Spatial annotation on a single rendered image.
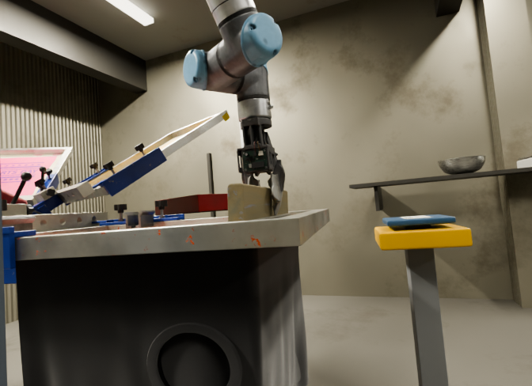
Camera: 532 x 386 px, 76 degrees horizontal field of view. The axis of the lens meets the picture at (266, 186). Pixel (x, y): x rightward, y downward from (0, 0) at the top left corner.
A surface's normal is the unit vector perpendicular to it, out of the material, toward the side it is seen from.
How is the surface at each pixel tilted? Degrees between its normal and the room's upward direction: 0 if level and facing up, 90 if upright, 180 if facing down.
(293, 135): 90
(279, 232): 90
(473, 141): 90
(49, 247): 90
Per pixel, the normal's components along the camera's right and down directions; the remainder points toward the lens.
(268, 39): 0.63, -0.10
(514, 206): -0.37, -0.03
